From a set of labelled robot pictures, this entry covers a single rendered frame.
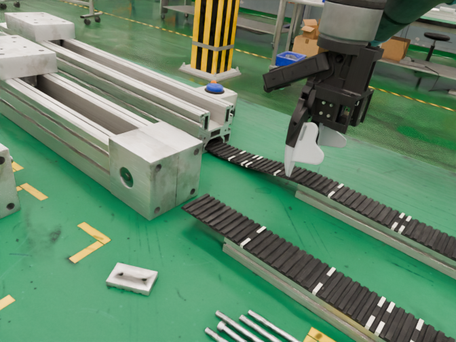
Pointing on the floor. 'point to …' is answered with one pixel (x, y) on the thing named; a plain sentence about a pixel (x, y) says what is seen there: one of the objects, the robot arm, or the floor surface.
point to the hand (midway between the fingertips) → (298, 160)
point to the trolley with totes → (285, 58)
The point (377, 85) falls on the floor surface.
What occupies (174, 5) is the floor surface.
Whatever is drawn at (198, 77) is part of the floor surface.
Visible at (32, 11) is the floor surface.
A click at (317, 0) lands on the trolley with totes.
